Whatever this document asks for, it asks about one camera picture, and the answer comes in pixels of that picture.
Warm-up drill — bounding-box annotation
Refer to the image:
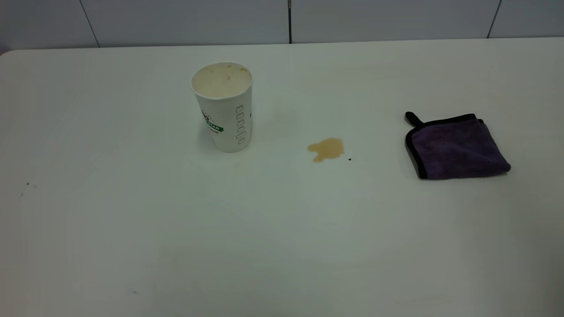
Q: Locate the white paper coffee cup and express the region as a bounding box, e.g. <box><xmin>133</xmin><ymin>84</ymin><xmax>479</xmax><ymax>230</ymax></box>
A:
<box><xmin>190</xmin><ymin>62</ymin><xmax>254</xmax><ymax>153</ymax></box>

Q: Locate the brown coffee spill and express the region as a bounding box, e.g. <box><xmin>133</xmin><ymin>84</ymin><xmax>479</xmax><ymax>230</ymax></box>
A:
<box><xmin>307</xmin><ymin>137</ymin><xmax>345</xmax><ymax>163</ymax></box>

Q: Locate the purple cloth with black trim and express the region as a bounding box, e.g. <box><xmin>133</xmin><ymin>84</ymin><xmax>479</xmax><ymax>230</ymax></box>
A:
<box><xmin>404</xmin><ymin>111</ymin><xmax>512</xmax><ymax>180</ymax></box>

